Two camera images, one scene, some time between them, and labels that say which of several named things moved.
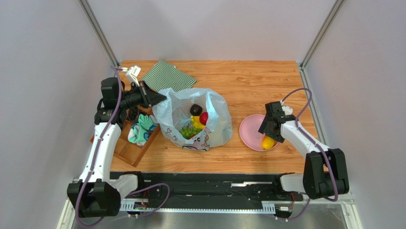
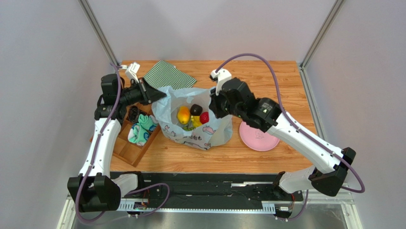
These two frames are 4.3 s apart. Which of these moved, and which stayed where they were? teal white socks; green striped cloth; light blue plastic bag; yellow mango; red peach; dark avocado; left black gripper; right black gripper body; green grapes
Moved: right black gripper body; yellow mango; green grapes
Stayed: teal white socks; left black gripper; red peach; dark avocado; light blue plastic bag; green striped cloth
